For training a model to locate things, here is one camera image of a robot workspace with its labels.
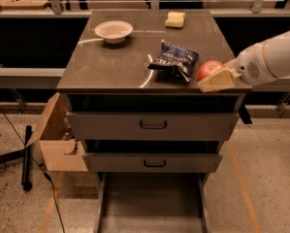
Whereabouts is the grey top drawer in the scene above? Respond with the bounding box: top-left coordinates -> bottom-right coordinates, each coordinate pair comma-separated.
67,94 -> 241,141

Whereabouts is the grey bottom drawer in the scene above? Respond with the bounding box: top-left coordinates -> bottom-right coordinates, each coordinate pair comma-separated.
93,173 -> 211,233

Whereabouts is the blue chip bag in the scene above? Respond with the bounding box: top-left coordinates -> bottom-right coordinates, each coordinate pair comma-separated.
147,40 -> 199,83

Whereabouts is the black floor cable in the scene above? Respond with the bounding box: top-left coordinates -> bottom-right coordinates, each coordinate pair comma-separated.
0,100 -> 66,233

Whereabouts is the red apple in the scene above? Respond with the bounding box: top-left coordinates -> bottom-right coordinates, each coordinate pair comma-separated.
196,60 -> 223,82

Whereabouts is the white bowl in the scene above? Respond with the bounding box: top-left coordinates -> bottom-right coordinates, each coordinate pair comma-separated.
94,20 -> 133,44

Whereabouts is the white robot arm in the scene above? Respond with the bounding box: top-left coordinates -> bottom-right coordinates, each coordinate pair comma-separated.
197,30 -> 290,92

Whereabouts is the black stand base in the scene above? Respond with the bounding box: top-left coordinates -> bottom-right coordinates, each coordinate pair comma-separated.
0,124 -> 34,192

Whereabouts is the cardboard box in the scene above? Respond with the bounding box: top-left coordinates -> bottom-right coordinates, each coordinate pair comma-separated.
26,93 -> 88,172

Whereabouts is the yellow sponge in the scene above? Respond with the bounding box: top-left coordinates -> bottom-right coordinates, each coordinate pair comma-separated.
165,12 -> 185,28

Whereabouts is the grey drawer cabinet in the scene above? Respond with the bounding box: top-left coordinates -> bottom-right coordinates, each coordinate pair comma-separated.
56,9 -> 253,233

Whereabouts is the grey drawer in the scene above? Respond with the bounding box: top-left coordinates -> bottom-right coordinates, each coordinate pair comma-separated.
93,173 -> 211,233
67,94 -> 241,141
85,140 -> 222,173

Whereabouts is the grey middle drawer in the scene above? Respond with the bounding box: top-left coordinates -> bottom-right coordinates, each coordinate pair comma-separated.
85,140 -> 222,173

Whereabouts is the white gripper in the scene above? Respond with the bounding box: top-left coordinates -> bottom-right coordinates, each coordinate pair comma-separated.
198,42 -> 276,92

